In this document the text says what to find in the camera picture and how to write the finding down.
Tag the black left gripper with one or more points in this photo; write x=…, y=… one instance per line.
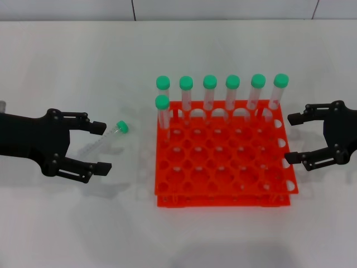
x=30, y=139

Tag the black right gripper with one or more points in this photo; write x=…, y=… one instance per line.
x=343, y=131

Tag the orange plastic test tube rack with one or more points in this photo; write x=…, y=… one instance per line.
x=223, y=192

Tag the green-capped clear test tube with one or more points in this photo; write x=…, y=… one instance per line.
x=232, y=81
x=258, y=80
x=210, y=81
x=121, y=126
x=162, y=102
x=186, y=83
x=163, y=82
x=281, y=80

